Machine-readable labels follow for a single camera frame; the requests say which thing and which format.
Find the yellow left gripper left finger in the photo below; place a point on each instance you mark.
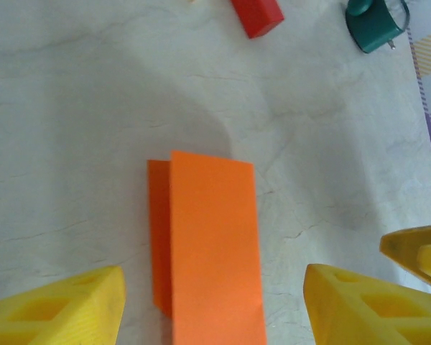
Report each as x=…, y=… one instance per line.
x=57, y=316

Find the red rectangular block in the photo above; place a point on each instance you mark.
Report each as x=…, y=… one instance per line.
x=258, y=14

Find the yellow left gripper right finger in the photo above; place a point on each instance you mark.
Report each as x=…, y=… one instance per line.
x=373, y=316

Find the teal alarm clock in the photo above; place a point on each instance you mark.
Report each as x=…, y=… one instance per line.
x=371, y=28

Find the orange paper sheet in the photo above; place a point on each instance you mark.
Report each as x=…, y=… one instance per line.
x=215, y=233

